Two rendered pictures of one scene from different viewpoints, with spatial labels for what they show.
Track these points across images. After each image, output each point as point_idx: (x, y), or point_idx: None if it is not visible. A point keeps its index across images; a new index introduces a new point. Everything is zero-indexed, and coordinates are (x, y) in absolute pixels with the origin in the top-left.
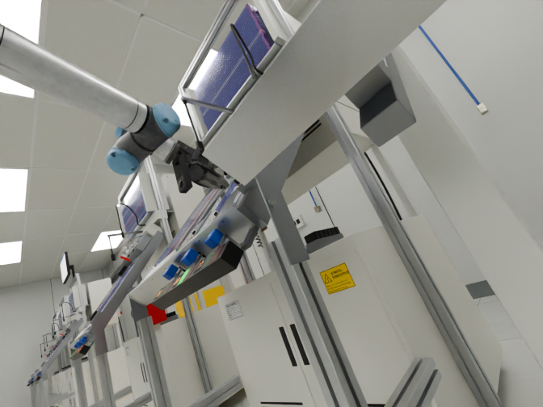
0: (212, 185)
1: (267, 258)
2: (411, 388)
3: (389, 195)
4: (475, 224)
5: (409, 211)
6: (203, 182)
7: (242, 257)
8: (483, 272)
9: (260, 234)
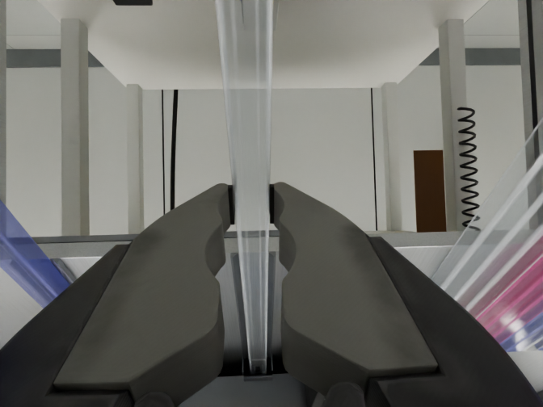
0: (302, 235)
1: (456, 75)
2: None
3: (171, 147)
4: None
5: (135, 97)
6: (356, 324)
7: (542, 63)
8: None
9: (453, 148)
